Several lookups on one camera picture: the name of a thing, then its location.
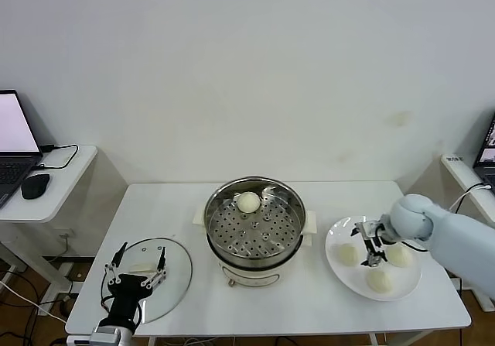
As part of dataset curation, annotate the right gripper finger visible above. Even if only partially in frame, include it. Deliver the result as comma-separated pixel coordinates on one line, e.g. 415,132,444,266
360,238,387,268
350,221,374,241

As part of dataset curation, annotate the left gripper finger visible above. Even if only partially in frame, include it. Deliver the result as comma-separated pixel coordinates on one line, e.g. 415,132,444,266
141,246,169,288
103,241,128,285

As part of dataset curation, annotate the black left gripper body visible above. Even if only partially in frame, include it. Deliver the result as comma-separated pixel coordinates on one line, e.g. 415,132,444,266
107,272,154,324

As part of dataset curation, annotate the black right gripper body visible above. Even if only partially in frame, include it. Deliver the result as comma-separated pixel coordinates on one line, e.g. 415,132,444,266
370,220,399,246

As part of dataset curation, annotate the round glass lid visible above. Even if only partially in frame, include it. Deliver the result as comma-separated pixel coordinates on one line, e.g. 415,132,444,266
101,238,193,323

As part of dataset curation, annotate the white steamed baozi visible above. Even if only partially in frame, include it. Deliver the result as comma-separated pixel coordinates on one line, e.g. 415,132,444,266
386,245,414,268
335,243,359,265
366,268,395,294
235,191,261,214

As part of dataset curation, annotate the stainless steel steamer basket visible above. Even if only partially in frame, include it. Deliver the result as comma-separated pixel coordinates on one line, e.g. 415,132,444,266
203,175,306,261

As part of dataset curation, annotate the white round plate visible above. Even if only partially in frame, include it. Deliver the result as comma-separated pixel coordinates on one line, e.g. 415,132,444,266
323,215,422,303

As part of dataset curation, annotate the cream electric cooker pot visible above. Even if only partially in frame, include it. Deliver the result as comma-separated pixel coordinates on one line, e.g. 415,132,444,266
192,202,319,288

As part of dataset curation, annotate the white side desk with label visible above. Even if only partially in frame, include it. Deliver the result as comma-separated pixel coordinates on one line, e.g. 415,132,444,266
439,154,495,312

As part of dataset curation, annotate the black computer mouse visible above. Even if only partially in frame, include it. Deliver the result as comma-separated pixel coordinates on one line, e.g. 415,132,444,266
20,173,51,200

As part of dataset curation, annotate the black laptop with dark screen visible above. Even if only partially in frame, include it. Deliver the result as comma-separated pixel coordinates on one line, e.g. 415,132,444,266
472,107,495,190

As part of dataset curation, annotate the black laptop with white screen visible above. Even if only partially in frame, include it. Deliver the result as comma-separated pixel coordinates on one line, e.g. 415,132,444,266
0,89,44,210

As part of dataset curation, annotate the white floor cable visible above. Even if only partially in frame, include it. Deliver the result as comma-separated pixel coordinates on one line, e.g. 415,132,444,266
0,279,67,323

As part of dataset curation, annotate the white charging cable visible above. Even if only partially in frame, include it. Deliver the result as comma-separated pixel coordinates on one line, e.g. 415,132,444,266
448,182,493,212

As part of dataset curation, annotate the black laptop cable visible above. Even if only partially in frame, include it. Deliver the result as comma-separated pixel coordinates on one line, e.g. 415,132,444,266
32,143,80,171

